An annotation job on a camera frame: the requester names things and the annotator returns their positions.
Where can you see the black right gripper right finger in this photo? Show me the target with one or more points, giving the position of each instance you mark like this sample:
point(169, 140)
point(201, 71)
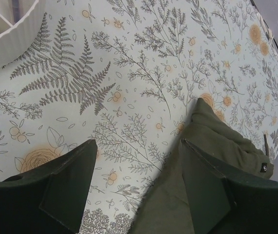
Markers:
point(226, 200)

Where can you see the olive green folded cloth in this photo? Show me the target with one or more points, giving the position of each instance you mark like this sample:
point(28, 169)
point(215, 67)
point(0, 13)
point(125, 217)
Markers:
point(166, 208)

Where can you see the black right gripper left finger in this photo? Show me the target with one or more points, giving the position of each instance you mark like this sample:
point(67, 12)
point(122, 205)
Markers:
point(51, 198)

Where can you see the floral patterned table mat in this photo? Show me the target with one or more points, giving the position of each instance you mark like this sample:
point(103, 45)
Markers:
point(127, 73)

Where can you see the white round divided organizer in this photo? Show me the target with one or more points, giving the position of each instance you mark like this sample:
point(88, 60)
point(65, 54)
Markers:
point(20, 22)

